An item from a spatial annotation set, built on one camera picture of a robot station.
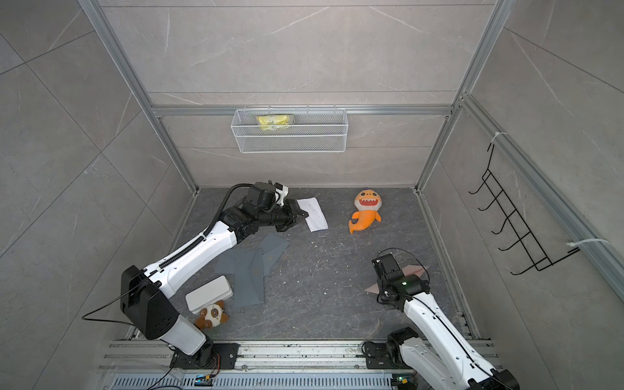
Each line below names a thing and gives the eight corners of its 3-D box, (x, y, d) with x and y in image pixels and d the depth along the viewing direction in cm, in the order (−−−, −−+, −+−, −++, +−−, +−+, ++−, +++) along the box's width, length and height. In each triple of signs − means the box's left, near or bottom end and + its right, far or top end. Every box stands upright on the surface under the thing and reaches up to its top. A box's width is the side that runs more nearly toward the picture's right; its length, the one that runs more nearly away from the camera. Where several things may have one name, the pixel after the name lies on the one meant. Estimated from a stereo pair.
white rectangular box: (194, 318, 83) (188, 313, 79) (189, 300, 86) (183, 295, 82) (234, 295, 88) (230, 289, 84) (228, 279, 91) (224, 274, 87)
